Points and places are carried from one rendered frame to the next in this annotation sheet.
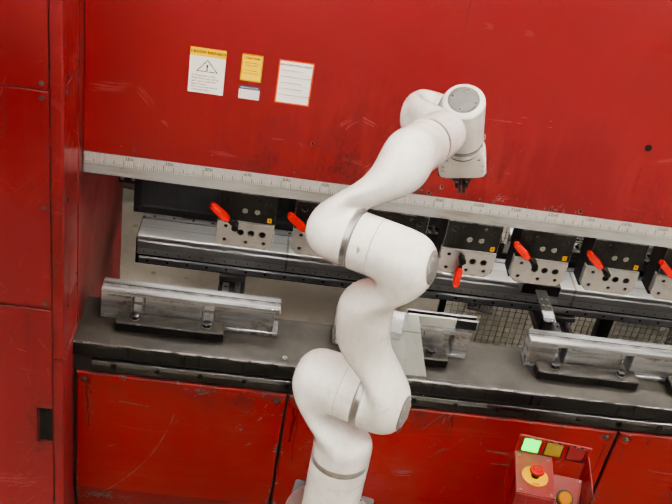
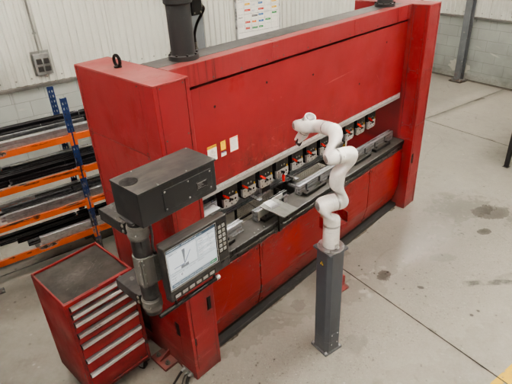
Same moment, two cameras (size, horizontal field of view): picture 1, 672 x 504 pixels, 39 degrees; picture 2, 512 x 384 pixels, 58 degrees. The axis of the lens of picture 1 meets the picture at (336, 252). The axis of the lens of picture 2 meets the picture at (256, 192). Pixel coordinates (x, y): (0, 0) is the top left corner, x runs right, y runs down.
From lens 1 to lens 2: 2.08 m
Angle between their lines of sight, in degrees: 34
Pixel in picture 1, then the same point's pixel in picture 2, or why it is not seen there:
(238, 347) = (240, 239)
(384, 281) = (350, 161)
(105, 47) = not seen: hidden behind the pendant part
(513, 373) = (300, 198)
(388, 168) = (338, 134)
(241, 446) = (251, 271)
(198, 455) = (241, 284)
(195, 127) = not seen: hidden behind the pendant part
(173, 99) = not seen: hidden behind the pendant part
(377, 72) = (251, 128)
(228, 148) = (222, 174)
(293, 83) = (233, 143)
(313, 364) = (324, 200)
